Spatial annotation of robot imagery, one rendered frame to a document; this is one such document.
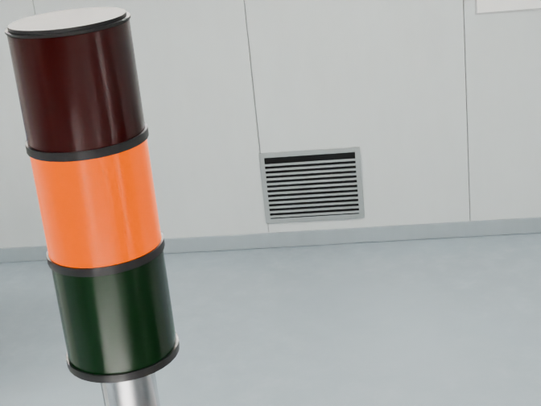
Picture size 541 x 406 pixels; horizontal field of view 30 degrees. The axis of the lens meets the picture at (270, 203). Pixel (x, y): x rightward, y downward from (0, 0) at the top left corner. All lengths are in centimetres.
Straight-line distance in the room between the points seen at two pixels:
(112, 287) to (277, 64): 546
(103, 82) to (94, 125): 2
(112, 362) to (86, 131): 10
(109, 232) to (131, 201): 2
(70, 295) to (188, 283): 544
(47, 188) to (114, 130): 4
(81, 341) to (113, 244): 5
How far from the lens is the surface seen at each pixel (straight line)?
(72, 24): 40
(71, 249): 42
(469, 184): 608
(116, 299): 43
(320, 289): 562
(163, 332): 44
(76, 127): 40
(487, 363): 484
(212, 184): 612
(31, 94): 41
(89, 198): 41
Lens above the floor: 241
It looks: 20 degrees down
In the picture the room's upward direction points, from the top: 6 degrees counter-clockwise
